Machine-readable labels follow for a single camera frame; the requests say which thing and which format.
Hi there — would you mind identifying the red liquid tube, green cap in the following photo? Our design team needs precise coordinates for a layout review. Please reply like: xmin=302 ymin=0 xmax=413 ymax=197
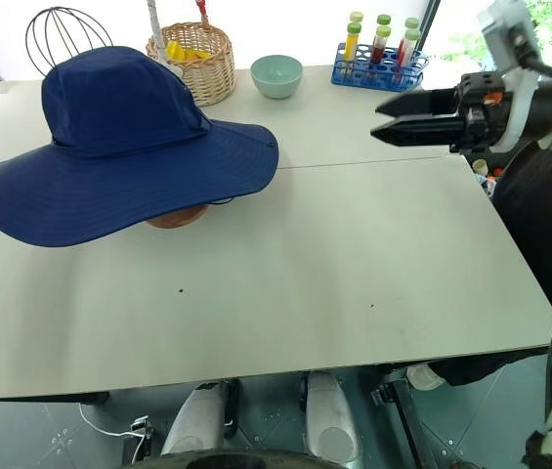
xmin=369 ymin=24 xmax=393 ymax=65
xmin=396 ymin=27 xmax=422 ymax=70

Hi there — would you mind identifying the yellow liquid tube, green cap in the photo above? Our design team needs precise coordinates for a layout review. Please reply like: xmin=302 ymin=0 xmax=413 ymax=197
xmin=344 ymin=21 xmax=364 ymax=78

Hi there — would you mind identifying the silver left robot leg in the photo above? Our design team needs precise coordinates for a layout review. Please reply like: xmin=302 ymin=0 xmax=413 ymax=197
xmin=159 ymin=379 xmax=232 ymax=456

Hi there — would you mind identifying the blue test tube rack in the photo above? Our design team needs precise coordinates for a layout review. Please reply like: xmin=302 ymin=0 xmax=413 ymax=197
xmin=330 ymin=42 xmax=430 ymax=93

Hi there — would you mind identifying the silver right robot leg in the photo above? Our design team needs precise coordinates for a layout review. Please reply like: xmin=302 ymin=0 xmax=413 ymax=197
xmin=303 ymin=370 xmax=361 ymax=463

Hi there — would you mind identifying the black wire dome hat stand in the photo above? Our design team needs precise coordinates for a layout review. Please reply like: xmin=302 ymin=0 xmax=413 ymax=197
xmin=24 ymin=5 xmax=113 ymax=79

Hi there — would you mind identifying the yellow plastic toy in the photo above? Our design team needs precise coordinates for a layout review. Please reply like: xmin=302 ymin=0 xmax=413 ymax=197
xmin=164 ymin=39 xmax=209 ymax=64

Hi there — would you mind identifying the white floor cable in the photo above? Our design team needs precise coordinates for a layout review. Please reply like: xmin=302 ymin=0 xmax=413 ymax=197
xmin=78 ymin=402 xmax=133 ymax=440

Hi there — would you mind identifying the woven wicker basket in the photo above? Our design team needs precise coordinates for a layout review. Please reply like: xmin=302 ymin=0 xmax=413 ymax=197
xmin=146 ymin=21 xmax=237 ymax=107

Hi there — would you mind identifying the blue wide-brim sun hat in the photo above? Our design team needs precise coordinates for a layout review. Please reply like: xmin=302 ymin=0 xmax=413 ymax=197
xmin=0 ymin=45 xmax=280 ymax=248

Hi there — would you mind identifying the silver robot leg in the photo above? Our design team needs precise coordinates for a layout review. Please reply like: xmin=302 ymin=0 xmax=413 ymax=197
xmin=159 ymin=379 xmax=232 ymax=456
xmin=303 ymin=370 xmax=361 ymax=463

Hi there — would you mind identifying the mint green bowl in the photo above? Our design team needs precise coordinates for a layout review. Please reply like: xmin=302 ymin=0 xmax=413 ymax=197
xmin=249 ymin=54 xmax=304 ymax=101

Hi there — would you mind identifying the person in black clothing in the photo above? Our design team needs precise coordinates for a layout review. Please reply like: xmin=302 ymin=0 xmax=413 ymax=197
xmin=405 ymin=141 xmax=552 ymax=392

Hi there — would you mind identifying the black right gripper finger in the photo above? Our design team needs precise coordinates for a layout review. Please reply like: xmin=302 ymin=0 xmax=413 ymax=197
xmin=373 ymin=87 xmax=459 ymax=120
xmin=369 ymin=115 xmax=464 ymax=148

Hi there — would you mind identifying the black table frame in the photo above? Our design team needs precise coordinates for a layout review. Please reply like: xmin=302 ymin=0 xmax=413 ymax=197
xmin=370 ymin=376 xmax=436 ymax=469

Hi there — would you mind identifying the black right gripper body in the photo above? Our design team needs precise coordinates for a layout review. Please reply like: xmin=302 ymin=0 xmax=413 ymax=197
xmin=448 ymin=71 xmax=508 ymax=157

